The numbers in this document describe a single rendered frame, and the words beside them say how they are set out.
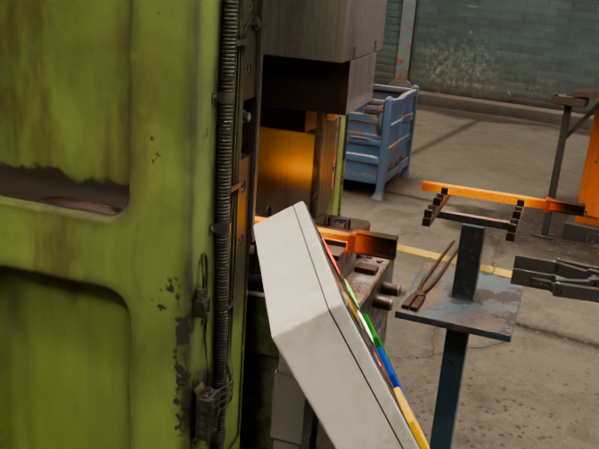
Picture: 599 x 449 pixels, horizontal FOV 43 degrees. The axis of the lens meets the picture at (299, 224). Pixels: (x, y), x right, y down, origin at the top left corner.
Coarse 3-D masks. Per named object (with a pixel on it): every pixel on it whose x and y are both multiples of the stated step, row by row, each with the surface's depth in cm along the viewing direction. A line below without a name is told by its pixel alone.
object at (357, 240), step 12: (324, 228) 154; (348, 240) 150; (360, 240) 151; (372, 240) 150; (384, 240) 148; (396, 240) 147; (360, 252) 151; (372, 252) 150; (384, 252) 150; (396, 252) 150
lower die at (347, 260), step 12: (264, 216) 164; (336, 228) 160; (324, 240) 151; (336, 240) 150; (252, 252) 146; (336, 252) 147; (348, 252) 152; (252, 264) 146; (336, 264) 144; (348, 264) 154
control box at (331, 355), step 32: (256, 224) 106; (288, 224) 100; (288, 256) 91; (320, 256) 86; (288, 288) 83; (320, 288) 79; (288, 320) 76; (320, 320) 75; (352, 320) 76; (288, 352) 75; (320, 352) 76; (352, 352) 76; (320, 384) 77; (352, 384) 78; (384, 384) 78; (320, 416) 78; (352, 416) 79; (384, 416) 79; (352, 448) 80; (384, 448) 81; (416, 448) 81
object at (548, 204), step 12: (456, 192) 213; (468, 192) 212; (480, 192) 211; (492, 192) 211; (504, 192) 211; (516, 204) 209; (528, 204) 208; (540, 204) 206; (552, 204) 206; (564, 204) 204; (576, 204) 204
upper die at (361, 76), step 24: (264, 72) 134; (288, 72) 133; (312, 72) 131; (336, 72) 130; (360, 72) 137; (264, 96) 136; (288, 96) 134; (312, 96) 133; (336, 96) 131; (360, 96) 140
